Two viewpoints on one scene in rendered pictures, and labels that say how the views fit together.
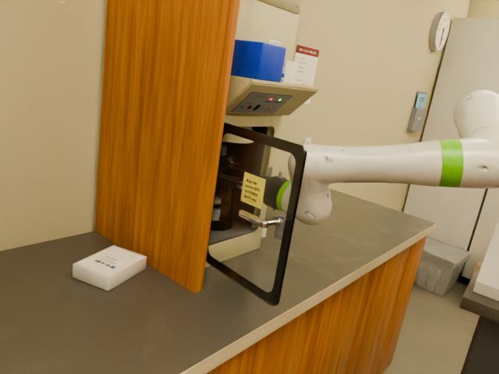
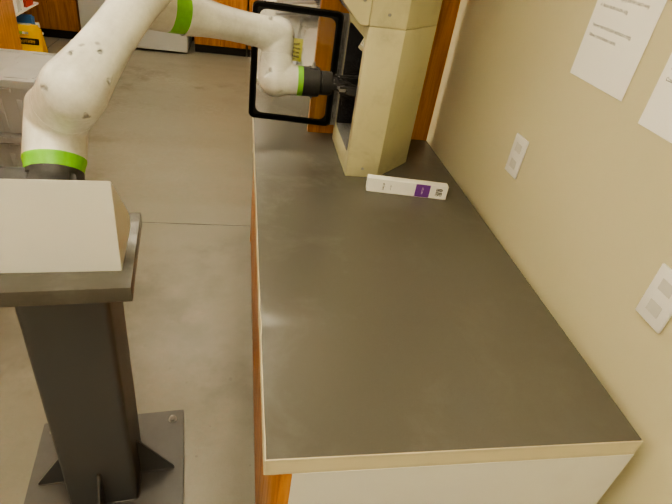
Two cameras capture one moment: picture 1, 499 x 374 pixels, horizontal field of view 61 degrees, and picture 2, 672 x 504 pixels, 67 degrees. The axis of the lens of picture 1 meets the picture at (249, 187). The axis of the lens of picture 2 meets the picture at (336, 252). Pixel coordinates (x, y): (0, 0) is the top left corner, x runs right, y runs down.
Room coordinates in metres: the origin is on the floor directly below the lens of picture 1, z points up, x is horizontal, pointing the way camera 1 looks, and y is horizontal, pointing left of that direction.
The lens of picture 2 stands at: (2.37, -1.28, 1.68)
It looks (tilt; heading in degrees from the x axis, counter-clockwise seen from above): 34 degrees down; 129
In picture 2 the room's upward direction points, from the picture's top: 9 degrees clockwise
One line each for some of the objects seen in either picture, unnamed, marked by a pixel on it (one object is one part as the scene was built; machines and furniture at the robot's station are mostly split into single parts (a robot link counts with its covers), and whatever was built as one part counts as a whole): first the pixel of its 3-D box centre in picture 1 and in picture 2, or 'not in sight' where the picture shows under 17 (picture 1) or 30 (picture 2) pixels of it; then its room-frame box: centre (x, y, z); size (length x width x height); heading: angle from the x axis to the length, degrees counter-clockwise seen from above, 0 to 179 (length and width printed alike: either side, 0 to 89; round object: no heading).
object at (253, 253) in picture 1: (246, 210); (293, 67); (1.02, 0.00, 1.19); 0.30 x 0.01 x 0.40; 45
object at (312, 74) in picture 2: not in sight; (311, 80); (1.20, -0.09, 1.20); 0.09 x 0.06 x 0.12; 142
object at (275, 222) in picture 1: (258, 218); not in sight; (0.95, -0.03, 1.20); 0.10 x 0.05 x 0.03; 45
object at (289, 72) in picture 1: (284, 71); not in sight; (1.26, -0.05, 1.54); 0.05 x 0.05 x 0.06; 49
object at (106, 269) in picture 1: (111, 266); not in sight; (1.06, 0.34, 0.96); 0.16 x 0.12 x 0.04; 159
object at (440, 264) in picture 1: (422, 261); not in sight; (3.45, -1.58, 0.17); 0.60 x 0.42 x 0.33; 50
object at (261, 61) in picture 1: (258, 61); not in sight; (1.17, 0.03, 1.56); 0.10 x 0.10 x 0.09; 52
